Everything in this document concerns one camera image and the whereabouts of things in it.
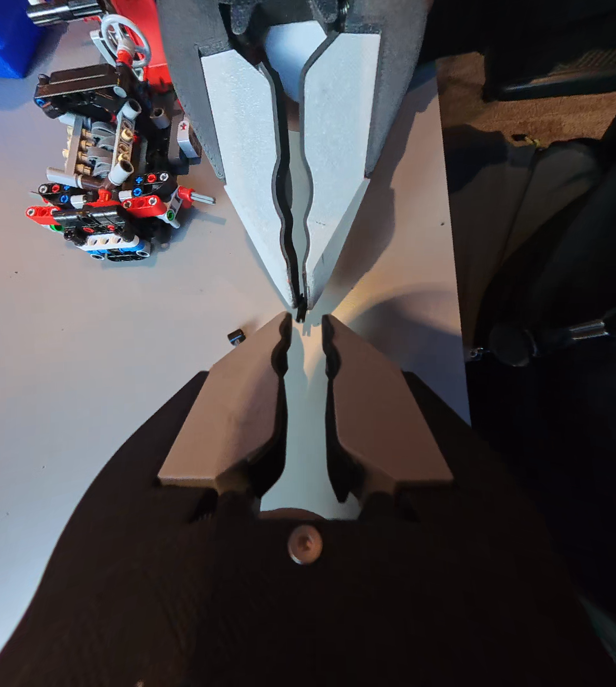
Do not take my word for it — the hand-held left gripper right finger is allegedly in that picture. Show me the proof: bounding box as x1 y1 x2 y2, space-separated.
321 314 456 502

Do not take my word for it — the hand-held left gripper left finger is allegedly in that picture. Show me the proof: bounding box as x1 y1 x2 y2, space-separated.
157 312 295 500

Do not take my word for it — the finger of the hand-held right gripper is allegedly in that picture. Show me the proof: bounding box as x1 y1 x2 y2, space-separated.
298 32 384 313
199 49 305 312

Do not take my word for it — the grey desk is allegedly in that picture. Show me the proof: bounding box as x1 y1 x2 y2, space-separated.
0 16 472 687

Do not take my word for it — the red plastic panel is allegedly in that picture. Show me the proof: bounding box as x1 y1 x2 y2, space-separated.
109 0 180 87

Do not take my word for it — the toy brick car model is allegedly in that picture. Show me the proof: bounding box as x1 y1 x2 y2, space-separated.
25 0 217 264

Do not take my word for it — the black office chair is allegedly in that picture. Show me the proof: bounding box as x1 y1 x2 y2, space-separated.
480 42 616 105

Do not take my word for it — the black strap with toggle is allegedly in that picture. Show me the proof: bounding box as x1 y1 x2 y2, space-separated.
488 298 616 367

